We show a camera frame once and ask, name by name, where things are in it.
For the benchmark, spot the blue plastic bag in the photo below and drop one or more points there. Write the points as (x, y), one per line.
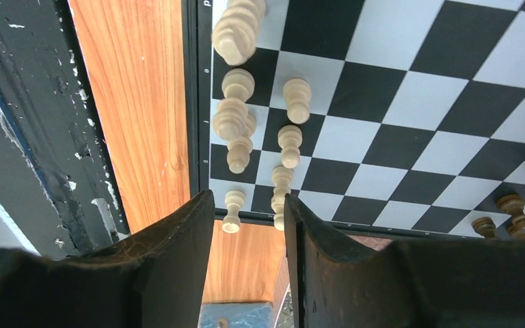
(257, 314)

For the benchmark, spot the black white chessboard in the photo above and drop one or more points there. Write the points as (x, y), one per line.
(417, 111)

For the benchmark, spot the white chess pawn second row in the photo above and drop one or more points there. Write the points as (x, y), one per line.
(289, 139)
(282, 178)
(297, 95)

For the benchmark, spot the white chess piece being passed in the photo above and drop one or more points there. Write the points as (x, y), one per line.
(229, 120)

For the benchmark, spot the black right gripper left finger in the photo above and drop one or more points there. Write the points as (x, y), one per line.
(154, 278)

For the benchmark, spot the white chess piece bottom row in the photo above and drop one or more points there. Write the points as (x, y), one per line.
(235, 34)

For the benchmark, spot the white chess pawn corner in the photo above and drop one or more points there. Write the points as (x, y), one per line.
(234, 201)

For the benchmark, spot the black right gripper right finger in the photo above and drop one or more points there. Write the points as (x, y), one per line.
(338, 282)

